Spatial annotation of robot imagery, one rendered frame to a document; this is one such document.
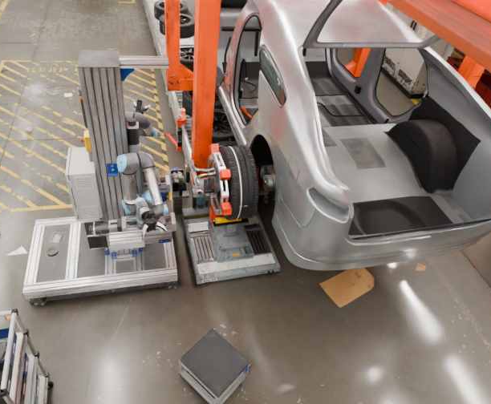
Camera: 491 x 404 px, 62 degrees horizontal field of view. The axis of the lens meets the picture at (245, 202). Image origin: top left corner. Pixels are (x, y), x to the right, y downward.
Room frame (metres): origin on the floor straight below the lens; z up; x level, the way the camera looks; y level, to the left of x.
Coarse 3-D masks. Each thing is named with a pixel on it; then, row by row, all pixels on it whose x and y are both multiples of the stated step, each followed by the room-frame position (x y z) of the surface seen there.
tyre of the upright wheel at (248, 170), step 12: (228, 156) 2.75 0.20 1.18; (240, 156) 2.77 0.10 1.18; (252, 156) 2.80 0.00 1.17; (228, 168) 2.67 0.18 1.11; (240, 168) 2.66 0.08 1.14; (252, 168) 2.69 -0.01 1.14; (252, 180) 2.61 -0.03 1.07; (240, 192) 2.52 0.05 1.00; (252, 192) 2.56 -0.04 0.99; (240, 204) 2.49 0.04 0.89; (252, 204) 2.54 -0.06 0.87; (228, 216) 2.54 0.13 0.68; (240, 216) 2.54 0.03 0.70; (252, 216) 2.59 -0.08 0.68
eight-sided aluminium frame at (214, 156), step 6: (210, 156) 2.93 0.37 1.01; (216, 156) 2.80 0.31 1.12; (210, 162) 2.96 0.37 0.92; (216, 162) 2.73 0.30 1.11; (222, 162) 2.73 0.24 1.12; (222, 168) 2.65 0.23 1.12; (222, 186) 2.55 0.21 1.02; (216, 192) 2.87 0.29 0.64; (222, 192) 2.51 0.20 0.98; (228, 192) 2.52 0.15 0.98; (210, 198) 2.82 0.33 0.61; (216, 198) 2.82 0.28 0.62; (222, 198) 2.49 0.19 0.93; (228, 198) 2.51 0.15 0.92; (216, 210) 2.66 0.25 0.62
